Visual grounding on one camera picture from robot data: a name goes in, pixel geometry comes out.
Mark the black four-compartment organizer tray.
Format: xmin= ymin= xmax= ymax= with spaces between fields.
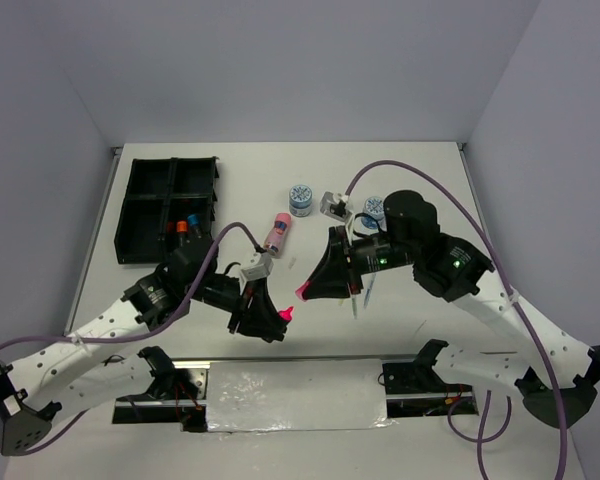
xmin=114 ymin=156 xmax=220 ymax=265

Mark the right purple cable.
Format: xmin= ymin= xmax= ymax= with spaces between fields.
xmin=344 ymin=160 xmax=569 ymax=480

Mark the orange highlighter cap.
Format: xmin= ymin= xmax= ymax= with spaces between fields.
xmin=176 ymin=221 xmax=188 ymax=233

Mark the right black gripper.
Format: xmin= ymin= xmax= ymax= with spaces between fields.
xmin=301 ymin=224 xmax=416 ymax=299

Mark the purple cable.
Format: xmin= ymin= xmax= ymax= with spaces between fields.
xmin=344 ymin=160 xmax=569 ymax=480
xmin=0 ymin=222 xmax=264 ymax=455

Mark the pink highlighter cap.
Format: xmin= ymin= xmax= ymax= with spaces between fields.
xmin=295 ymin=281 xmax=310 ymax=302

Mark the blue-lidded jar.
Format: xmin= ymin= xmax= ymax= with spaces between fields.
xmin=361 ymin=196 xmax=385 ymax=230
xmin=288 ymin=184 xmax=313 ymax=218

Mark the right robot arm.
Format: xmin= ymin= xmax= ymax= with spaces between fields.
xmin=296 ymin=190 xmax=600 ymax=427

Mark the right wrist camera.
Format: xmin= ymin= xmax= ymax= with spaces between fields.
xmin=319 ymin=191 xmax=354 ymax=237

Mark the pink highlighter marker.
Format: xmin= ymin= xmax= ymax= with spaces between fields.
xmin=278 ymin=306 xmax=294 ymax=322

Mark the orange highlighter marker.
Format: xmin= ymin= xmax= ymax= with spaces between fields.
xmin=176 ymin=220 xmax=189 ymax=247

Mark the blue-lidded jar left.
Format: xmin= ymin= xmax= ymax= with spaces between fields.
xmin=288 ymin=184 xmax=313 ymax=218

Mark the blue-lidded jar right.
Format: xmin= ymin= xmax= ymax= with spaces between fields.
xmin=361 ymin=196 xmax=385 ymax=230

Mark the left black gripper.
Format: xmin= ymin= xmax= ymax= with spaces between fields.
xmin=187 ymin=273 xmax=286 ymax=341

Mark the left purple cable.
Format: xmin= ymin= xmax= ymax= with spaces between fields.
xmin=0 ymin=222 xmax=264 ymax=455

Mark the pink-capped clear tube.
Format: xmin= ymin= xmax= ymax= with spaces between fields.
xmin=263 ymin=213 xmax=292 ymax=258

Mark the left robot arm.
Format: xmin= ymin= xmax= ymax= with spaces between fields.
xmin=0 ymin=237 xmax=292 ymax=457

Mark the blue pen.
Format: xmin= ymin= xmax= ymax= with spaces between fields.
xmin=363 ymin=272 xmax=377 ymax=310

